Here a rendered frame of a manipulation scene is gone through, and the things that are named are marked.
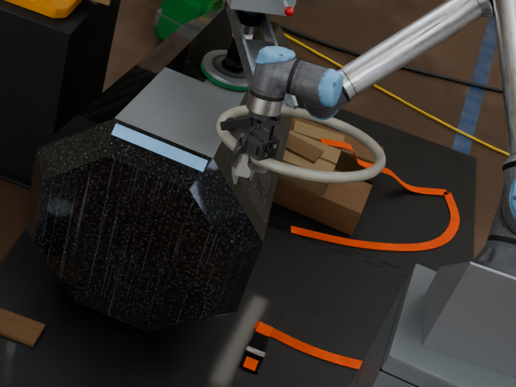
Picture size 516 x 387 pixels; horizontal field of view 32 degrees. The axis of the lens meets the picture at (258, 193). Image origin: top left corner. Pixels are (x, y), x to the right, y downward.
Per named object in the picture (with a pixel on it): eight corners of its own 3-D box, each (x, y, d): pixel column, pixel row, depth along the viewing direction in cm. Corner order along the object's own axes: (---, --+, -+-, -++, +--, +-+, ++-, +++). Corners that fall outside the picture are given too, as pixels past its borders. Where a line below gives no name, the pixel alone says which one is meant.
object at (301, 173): (196, 105, 266) (198, 96, 265) (345, 118, 284) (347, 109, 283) (243, 180, 225) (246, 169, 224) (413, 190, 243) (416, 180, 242)
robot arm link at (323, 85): (346, 81, 230) (301, 67, 232) (345, 67, 219) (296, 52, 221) (334, 115, 229) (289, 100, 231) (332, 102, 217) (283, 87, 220)
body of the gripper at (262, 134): (256, 163, 230) (267, 120, 225) (233, 150, 235) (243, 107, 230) (276, 159, 236) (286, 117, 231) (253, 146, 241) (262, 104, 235)
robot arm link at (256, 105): (242, 90, 228) (266, 86, 235) (238, 107, 230) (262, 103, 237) (267, 104, 223) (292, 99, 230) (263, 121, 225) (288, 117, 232)
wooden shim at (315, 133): (292, 133, 423) (292, 130, 422) (294, 122, 431) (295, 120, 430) (342, 149, 424) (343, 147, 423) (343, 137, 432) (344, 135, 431)
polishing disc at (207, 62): (228, 91, 301) (229, 88, 301) (190, 57, 312) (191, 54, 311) (273, 81, 315) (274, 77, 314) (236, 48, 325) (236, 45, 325)
